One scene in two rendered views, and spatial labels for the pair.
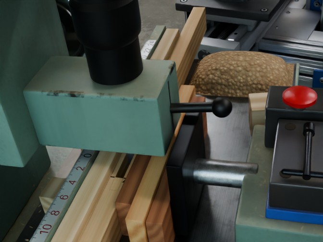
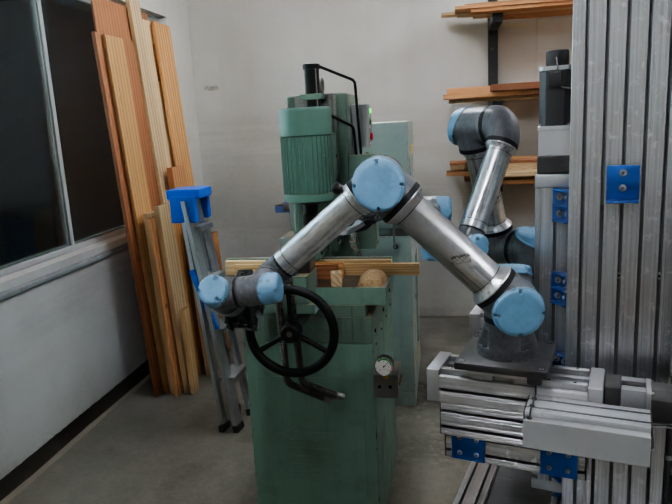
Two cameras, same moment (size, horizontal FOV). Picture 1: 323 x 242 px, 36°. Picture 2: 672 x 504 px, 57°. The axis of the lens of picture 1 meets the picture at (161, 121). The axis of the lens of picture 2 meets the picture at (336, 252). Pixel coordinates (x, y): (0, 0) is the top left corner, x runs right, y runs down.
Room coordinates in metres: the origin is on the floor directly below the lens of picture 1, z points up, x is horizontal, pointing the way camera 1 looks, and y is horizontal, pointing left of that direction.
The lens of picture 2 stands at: (0.20, -2.07, 1.41)
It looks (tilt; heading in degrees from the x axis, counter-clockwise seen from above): 12 degrees down; 82
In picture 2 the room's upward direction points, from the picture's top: 3 degrees counter-clockwise
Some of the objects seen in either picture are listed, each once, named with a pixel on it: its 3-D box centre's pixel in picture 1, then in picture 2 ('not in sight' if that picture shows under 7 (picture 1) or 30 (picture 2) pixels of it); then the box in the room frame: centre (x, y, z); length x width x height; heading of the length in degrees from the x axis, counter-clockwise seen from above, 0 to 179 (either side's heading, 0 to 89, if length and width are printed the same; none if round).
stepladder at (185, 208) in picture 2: not in sight; (211, 308); (0.00, 0.86, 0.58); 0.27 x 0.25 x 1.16; 161
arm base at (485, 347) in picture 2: not in sight; (507, 332); (0.83, -0.63, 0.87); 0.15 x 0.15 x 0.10
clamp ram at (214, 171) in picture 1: (218, 173); not in sight; (0.35, -0.05, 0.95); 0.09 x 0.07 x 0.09; 160
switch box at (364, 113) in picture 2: not in sight; (361, 126); (0.66, 0.29, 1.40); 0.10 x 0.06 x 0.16; 70
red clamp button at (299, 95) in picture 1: (299, 96); not in sight; (0.36, -0.13, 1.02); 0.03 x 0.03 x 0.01
